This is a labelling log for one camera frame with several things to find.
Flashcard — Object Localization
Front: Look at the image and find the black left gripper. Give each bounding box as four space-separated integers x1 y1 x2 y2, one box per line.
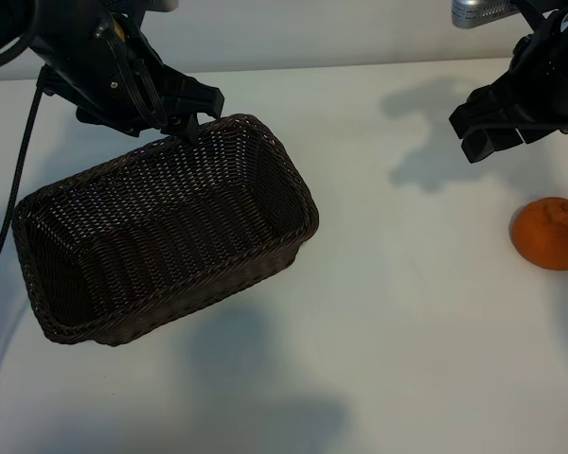
27 0 226 146

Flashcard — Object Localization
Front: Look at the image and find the black braided cable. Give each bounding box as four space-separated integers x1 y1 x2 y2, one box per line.
0 65 47 306

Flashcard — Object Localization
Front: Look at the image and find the orange fruit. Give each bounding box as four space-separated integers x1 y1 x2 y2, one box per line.
510 196 568 271

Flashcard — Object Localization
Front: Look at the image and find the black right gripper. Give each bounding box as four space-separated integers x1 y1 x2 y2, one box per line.
449 0 568 165

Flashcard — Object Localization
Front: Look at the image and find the dark brown wicker basket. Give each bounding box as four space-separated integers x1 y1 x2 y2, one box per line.
11 112 321 348

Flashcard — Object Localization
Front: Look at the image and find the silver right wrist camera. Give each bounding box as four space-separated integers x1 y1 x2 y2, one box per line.
451 0 522 30

